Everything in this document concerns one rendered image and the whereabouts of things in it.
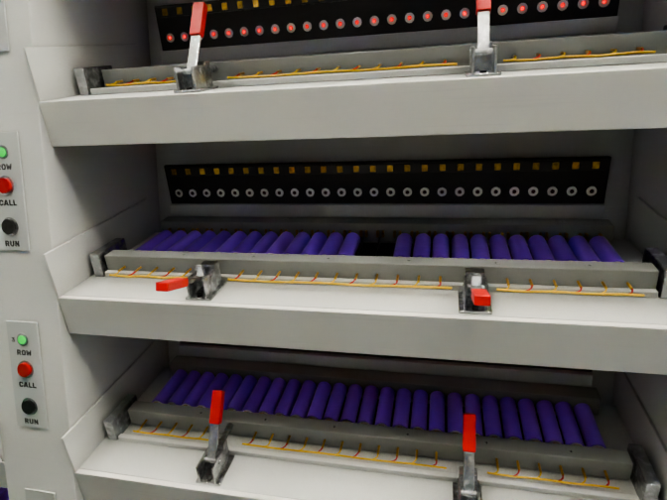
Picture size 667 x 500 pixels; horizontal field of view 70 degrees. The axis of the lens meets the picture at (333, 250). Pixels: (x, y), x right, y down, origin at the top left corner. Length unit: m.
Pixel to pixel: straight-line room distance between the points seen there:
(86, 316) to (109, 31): 0.34
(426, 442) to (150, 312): 0.32
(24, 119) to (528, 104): 0.48
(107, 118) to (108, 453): 0.38
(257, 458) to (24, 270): 0.32
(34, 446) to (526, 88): 0.63
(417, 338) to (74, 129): 0.39
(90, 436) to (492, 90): 0.56
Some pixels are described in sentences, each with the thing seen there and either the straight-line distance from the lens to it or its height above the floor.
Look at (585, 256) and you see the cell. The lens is 0.53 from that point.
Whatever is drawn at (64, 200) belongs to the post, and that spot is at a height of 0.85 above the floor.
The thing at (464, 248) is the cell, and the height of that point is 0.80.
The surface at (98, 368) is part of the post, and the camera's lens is 0.65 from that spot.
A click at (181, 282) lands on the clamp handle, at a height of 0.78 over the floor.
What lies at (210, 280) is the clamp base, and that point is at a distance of 0.50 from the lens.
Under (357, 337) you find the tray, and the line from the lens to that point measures 0.45.
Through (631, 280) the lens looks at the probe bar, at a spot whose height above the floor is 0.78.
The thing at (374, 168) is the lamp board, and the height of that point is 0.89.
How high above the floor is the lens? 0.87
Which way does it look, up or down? 8 degrees down
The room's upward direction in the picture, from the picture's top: 1 degrees counter-clockwise
